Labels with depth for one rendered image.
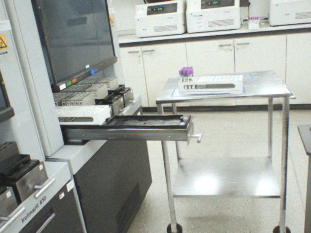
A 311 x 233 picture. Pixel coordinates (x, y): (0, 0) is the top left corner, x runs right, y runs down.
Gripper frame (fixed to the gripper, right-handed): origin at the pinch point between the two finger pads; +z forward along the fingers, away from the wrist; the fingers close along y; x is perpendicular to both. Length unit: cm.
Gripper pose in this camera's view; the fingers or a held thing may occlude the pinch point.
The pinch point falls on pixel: (244, 2)
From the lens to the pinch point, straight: 120.4
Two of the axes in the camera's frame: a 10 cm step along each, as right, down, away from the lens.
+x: -9.6, -0.5, 2.8
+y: 2.7, -3.7, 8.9
